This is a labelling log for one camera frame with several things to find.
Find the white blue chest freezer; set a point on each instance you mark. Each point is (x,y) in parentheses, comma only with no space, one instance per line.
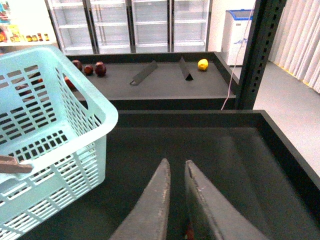
(236,30)

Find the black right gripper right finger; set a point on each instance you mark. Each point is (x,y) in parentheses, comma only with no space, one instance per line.
(212,216)

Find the yellow lemon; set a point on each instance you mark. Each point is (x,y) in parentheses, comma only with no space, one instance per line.
(203,65)

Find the glass door refrigerator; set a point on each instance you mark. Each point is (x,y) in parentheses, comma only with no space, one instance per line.
(85,27)

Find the black shelf upright post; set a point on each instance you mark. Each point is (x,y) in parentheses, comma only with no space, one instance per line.
(264,25)

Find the dark red apple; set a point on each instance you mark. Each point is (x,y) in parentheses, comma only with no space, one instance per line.
(78,64)
(100,69)

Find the black shelf divider strip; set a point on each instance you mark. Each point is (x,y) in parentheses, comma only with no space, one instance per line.
(143,74)

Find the black triangular shelf divider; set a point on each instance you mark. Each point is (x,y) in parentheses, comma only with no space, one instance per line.
(184,70)

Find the dark red apple back right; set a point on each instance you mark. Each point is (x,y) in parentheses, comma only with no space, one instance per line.
(100,69)

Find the light blue plastic basket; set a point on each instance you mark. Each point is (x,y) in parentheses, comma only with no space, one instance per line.
(61,133)

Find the red yellow apple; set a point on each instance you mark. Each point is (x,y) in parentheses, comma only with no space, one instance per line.
(69,83)

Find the small red apple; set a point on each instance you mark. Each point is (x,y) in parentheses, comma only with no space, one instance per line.
(88,70)

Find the dark red apple back middle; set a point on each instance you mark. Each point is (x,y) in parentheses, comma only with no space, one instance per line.
(78,64)

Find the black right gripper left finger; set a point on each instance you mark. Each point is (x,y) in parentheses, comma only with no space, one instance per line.
(148,220)

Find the grocery shelf with bottles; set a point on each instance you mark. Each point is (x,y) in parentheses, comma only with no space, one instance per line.
(25,23)

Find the white vertical curtain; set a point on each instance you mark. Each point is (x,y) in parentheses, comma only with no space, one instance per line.
(296,45)

